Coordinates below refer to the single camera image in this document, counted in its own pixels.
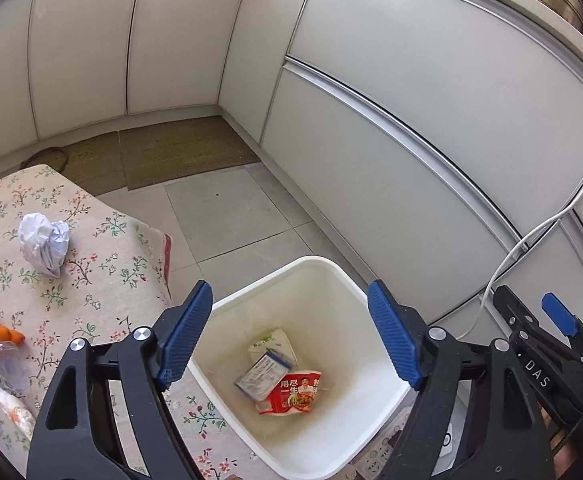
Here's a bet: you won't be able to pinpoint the white printed plastic wrapper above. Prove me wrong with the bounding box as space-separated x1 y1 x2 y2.
0 387 36 441

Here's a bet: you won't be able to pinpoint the white plastic trash bin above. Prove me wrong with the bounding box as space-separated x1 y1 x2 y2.
190 256 409 479

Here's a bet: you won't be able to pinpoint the white kitchen cabinets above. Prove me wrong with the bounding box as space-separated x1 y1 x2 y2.
0 0 583 336

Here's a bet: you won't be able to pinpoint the white power strip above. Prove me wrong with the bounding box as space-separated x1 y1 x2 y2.
352 400 461 480

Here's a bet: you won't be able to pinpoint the floral tablecloth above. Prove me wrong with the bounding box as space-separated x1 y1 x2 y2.
0 166 271 479

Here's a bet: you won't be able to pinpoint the small white blue box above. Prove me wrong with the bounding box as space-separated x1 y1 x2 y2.
234 350 292 402

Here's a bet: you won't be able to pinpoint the crumpled white paper ball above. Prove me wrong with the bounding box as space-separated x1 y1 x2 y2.
17 212 70 278

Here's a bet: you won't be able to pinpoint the red instant noodle packet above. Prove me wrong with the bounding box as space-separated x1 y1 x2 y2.
257 370 322 416

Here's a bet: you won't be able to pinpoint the white tissue packet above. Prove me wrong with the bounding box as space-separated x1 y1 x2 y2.
248 328 298 368

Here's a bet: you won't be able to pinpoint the brown floor mat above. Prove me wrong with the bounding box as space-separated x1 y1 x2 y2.
20 130 128 198
119 116 259 190

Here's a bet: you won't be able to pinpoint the white power cable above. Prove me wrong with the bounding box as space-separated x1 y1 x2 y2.
454 123 583 342

